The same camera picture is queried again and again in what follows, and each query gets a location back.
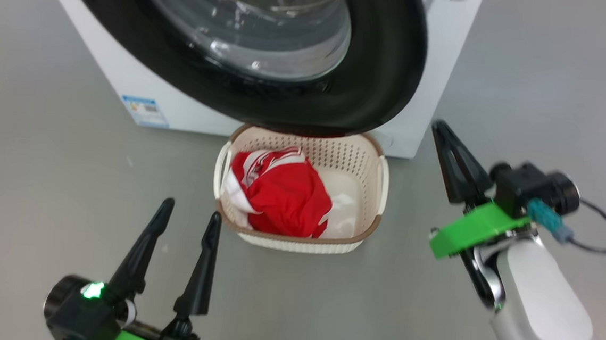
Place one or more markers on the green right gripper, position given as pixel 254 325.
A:
pixel 475 230

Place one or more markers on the round black glass washer door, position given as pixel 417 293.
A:
pixel 385 64

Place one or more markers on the red garment with white stripes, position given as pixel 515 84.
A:
pixel 290 201

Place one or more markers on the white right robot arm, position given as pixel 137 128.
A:
pixel 538 314

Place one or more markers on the cream perforated laundry basket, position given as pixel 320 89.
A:
pixel 346 157

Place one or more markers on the white front-load washing machine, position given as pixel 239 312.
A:
pixel 450 52

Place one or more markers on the blue energy label sticker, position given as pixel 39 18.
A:
pixel 146 112

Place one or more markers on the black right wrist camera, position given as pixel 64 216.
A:
pixel 520 185

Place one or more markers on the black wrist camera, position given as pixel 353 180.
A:
pixel 79 319
pixel 520 185

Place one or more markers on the teal right camera connector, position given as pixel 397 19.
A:
pixel 542 214

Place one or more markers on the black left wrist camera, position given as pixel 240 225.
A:
pixel 79 319

